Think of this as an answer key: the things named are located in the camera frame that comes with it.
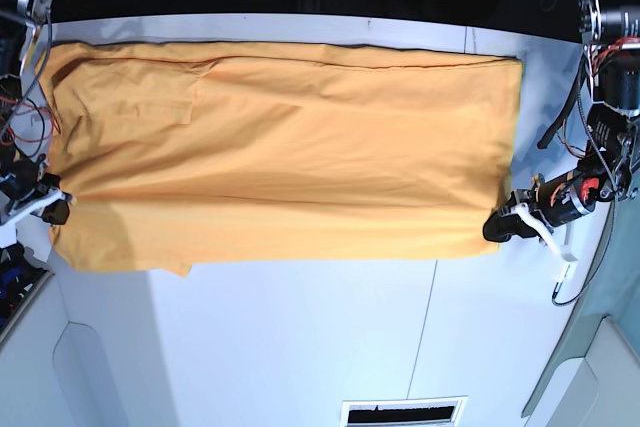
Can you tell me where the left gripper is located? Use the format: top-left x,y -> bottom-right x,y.
482,170 -> 600,258

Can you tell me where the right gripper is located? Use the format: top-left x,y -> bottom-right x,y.
1,159 -> 73,225

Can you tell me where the yellow t-shirt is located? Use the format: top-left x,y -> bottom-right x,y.
41,42 -> 523,275

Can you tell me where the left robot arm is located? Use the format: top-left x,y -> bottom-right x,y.
483,0 -> 639,244

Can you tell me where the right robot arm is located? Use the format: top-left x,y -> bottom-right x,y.
1,0 -> 71,226

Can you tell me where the bin with blue items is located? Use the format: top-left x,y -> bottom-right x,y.
0,243 -> 46,331

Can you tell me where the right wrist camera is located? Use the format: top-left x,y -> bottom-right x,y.
0,222 -> 17,249

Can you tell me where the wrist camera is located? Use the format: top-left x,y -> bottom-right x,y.
0,222 -> 17,249
549,256 -> 578,283

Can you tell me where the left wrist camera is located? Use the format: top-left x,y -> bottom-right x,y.
549,256 -> 578,283

